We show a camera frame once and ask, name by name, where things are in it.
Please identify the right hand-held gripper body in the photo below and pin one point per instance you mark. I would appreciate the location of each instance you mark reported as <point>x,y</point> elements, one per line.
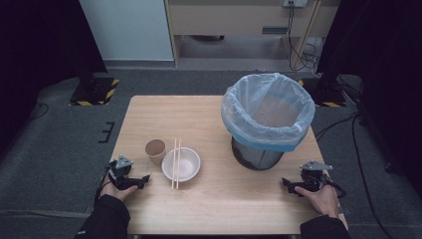
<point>313,177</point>

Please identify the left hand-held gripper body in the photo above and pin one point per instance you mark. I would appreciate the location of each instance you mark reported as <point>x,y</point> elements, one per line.
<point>120,171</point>

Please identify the wooden chopstick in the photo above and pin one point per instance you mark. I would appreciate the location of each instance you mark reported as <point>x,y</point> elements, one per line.
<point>178,166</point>
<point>173,166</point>

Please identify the brown paper cup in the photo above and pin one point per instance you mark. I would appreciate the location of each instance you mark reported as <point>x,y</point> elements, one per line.
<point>156,149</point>

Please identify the metal trash bin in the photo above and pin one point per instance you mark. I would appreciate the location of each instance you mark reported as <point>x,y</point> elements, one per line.
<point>255,159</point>

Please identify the white disposable bowl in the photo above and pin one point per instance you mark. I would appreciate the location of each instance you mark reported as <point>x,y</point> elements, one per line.
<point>189,164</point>

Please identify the translucent blue bin liner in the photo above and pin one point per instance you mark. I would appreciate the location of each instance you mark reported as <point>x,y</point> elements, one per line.
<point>242,99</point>

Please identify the person's left hand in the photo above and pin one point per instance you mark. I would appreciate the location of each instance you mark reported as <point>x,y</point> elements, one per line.
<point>117,192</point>

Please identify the person's right hand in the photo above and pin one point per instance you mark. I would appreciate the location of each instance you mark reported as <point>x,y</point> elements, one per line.
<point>321,200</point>

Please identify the black yellow-striped stand base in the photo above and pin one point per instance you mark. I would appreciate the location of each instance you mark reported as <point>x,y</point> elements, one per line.
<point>326,94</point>
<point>96,93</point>

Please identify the white panel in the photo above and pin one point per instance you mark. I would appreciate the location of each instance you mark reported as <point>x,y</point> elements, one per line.
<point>126,30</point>

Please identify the black curtain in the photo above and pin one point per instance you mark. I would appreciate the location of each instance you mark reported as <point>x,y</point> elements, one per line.
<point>384,49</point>
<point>40,49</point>

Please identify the light wooden cabinet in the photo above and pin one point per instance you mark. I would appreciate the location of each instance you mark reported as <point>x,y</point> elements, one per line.
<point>225,20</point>

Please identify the white power outlet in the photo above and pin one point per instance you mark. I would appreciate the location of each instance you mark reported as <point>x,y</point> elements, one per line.
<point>295,2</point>

